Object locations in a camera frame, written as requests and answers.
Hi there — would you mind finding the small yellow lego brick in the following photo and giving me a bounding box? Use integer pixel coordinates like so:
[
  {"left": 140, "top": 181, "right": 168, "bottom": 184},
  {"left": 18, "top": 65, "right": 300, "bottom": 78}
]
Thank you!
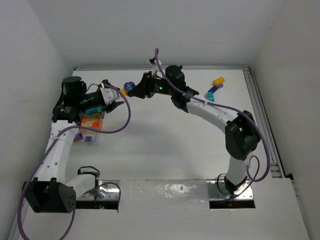
[{"left": 120, "top": 88, "right": 127, "bottom": 96}]

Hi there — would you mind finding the purple arch lego brick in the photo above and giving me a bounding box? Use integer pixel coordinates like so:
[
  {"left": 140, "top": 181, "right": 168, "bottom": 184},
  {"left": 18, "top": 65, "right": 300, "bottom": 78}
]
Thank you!
[{"left": 123, "top": 81, "right": 136, "bottom": 94}]

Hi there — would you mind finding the teal 2x4 lego brick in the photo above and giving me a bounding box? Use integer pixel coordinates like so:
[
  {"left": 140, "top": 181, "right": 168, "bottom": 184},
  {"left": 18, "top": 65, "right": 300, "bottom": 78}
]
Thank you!
[{"left": 85, "top": 106, "right": 103, "bottom": 115}]

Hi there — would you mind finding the lilac lego brick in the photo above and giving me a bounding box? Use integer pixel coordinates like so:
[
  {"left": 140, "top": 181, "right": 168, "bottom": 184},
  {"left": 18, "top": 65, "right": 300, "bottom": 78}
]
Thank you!
[{"left": 73, "top": 132, "right": 83, "bottom": 142}]

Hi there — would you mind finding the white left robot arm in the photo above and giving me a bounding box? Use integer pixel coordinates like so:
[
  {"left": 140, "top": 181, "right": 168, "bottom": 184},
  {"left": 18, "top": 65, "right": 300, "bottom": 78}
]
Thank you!
[{"left": 22, "top": 76, "right": 123, "bottom": 213}]

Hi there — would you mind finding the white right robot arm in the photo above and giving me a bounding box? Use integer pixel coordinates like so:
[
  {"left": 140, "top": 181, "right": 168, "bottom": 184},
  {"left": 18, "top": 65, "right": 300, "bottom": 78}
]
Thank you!
[{"left": 124, "top": 65, "right": 261, "bottom": 195}]

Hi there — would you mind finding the clear transparent container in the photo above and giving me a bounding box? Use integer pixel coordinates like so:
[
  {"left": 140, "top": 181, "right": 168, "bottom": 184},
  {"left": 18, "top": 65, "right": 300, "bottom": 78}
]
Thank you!
[{"left": 73, "top": 130, "right": 100, "bottom": 146}]

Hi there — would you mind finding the purple flat lego plate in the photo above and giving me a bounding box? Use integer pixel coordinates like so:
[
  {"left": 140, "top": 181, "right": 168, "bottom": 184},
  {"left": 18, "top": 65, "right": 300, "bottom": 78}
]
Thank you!
[{"left": 207, "top": 83, "right": 224, "bottom": 94}]

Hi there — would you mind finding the yellow lego brick far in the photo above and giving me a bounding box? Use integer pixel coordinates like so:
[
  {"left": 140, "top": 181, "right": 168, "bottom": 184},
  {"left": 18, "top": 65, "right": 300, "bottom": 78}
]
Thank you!
[{"left": 213, "top": 77, "right": 225, "bottom": 86}]

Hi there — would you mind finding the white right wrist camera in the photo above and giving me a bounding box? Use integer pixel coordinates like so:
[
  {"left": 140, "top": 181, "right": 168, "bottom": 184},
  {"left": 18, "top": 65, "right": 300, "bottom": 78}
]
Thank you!
[{"left": 148, "top": 57, "right": 162, "bottom": 77}]

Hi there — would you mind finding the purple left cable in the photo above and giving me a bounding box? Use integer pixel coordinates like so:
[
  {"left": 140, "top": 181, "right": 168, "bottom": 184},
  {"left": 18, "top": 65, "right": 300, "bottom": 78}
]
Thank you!
[{"left": 17, "top": 83, "right": 132, "bottom": 240}]

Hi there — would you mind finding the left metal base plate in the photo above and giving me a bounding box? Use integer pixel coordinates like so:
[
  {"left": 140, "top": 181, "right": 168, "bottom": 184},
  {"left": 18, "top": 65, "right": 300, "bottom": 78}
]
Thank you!
[{"left": 76, "top": 180, "right": 121, "bottom": 202}]

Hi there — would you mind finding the metal base plate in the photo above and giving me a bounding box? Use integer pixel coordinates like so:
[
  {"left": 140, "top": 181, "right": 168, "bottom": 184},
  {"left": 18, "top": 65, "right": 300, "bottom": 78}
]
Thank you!
[
  {"left": 76, "top": 180, "right": 121, "bottom": 202},
  {"left": 206, "top": 179, "right": 254, "bottom": 201}
]

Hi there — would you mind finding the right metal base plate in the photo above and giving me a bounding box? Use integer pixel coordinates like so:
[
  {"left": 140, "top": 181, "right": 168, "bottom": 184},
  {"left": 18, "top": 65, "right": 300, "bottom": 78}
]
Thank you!
[{"left": 206, "top": 179, "right": 254, "bottom": 201}]

